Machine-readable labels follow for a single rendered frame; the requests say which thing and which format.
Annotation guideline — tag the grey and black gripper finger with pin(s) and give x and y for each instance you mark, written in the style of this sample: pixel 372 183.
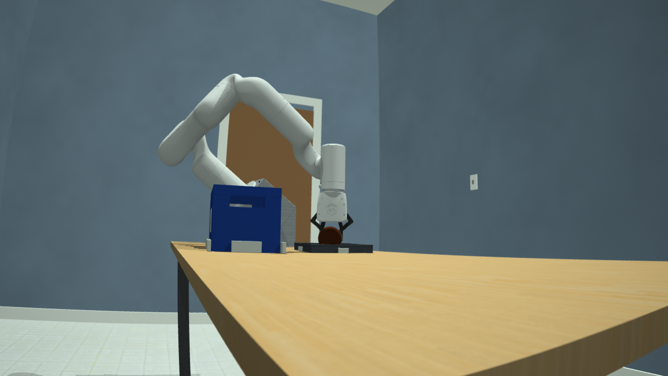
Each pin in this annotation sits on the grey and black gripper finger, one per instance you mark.
pixel 320 227
pixel 350 221

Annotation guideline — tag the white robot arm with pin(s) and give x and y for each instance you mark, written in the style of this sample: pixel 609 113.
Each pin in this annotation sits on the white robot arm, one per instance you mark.
pixel 189 135

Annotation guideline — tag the brown glass bottle with beige label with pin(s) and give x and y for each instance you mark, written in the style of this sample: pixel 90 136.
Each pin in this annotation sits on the brown glass bottle with beige label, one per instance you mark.
pixel 330 235

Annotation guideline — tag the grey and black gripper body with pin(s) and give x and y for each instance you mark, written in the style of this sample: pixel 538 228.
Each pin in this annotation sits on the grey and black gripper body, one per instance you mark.
pixel 332 206

